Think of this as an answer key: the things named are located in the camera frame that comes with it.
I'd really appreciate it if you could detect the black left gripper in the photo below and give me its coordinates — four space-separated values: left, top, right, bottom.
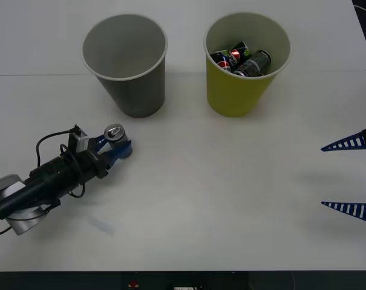
24 134 134 202

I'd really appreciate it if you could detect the grey plastic waste bin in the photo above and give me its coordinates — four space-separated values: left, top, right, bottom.
81 13 169 119

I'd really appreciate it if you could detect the yellow-green plastic waste bin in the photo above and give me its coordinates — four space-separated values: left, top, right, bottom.
203 11 293 119

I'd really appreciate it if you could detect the blue drink can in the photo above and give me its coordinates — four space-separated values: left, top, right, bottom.
209 50 241 74

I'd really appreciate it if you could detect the dark robot torso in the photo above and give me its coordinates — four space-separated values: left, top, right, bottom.
0 271 366 290

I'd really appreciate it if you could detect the black and green drink can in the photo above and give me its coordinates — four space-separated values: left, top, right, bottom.
229 40 252 66

